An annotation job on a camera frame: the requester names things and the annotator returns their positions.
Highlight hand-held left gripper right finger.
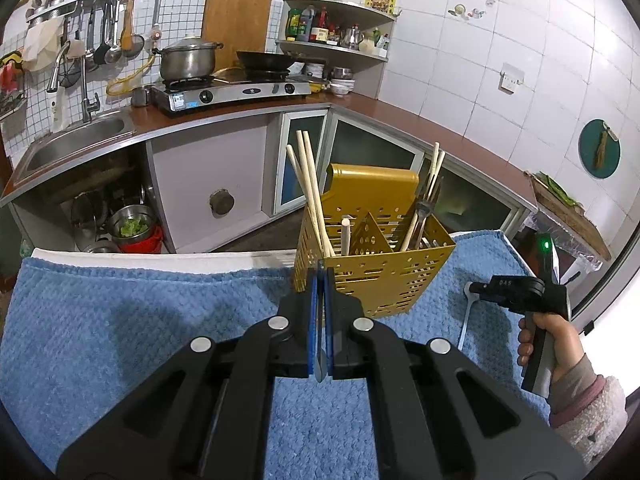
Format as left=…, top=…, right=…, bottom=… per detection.
left=325, top=266, right=587, bottom=480

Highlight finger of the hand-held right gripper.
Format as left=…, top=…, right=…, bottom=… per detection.
left=470, top=276, right=532, bottom=312

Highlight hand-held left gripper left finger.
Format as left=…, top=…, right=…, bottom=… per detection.
left=56, top=259, right=325, bottom=480

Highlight grey metal spoon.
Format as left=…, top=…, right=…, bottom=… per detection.
left=456, top=281, right=482, bottom=352

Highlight yellow perforated utensil holder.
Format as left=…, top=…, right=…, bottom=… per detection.
left=293, top=162, right=457, bottom=319

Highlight person's right forearm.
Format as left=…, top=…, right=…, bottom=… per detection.
left=547, top=354, right=629, bottom=467

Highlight person's right hand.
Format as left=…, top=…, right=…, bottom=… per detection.
left=517, top=311, right=587, bottom=387

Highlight clear plastic sheet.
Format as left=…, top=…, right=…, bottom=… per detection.
left=520, top=210, right=601, bottom=273

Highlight wooden board with vegetables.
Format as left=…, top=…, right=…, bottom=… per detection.
left=524, top=170, right=613, bottom=262

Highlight green round board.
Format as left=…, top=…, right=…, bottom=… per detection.
left=579, top=119, right=621, bottom=179

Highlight red plastic basin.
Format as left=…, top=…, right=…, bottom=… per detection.
left=120, top=225, right=165, bottom=255

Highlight blue knitted towel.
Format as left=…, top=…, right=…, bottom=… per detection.
left=0, top=229, right=568, bottom=480

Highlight brown kitchen counter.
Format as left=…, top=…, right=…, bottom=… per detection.
left=0, top=92, right=538, bottom=256

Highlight steel basin with greens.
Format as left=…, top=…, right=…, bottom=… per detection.
left=105, top=204, right=158, bottom=248

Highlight stack of bowls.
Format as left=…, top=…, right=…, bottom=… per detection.
left=304, top=62, right=357, bottom=98

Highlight steel pot with glass lid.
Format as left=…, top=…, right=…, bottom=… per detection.
left=70, top=190, right=121, bottom=254

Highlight steel gas stove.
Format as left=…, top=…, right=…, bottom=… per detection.
left=150, top=72, right=313, bottom=117

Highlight black wok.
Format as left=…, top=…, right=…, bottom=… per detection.
left=236, top=50, right=306, bottom=73

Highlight red label sauce bottle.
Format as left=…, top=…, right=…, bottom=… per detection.
left=310, top=6, right=330, bottom=43

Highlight dark sauce bottle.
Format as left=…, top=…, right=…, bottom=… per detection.
left=297, top=6, right=317, bottom=42

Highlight steel sink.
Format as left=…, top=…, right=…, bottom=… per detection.
left=10, top=110, right=138, bottom=188

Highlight wooden cutting board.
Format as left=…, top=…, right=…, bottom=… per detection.
left=201, top=0, right=275, bottom=73

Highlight steel faucet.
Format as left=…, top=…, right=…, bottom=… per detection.
left=46, top=40, right=102, bottom=125

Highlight row of hanging ladles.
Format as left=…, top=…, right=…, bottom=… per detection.
left=60, top=0, right=148, bottom=73

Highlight white hanging cloth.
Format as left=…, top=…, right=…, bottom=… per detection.
left=22, top=22, right=61, bottom=72

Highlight white wall socket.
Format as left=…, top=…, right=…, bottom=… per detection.
left=500, top=62, right=525, bottom=93

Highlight decorative wall hooks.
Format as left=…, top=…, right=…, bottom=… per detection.
left=448, top=0, right=493, bottom=21

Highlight yellow hose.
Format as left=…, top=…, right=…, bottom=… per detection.
left=105, top=52, right=157, bottom=97

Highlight corner wall shelf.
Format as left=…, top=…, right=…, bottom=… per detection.
left=275, top=0, right=398, bottom=91

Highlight metal wall pipe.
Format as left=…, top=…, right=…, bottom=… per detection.
left=150, top=0, right=171, bottom=56

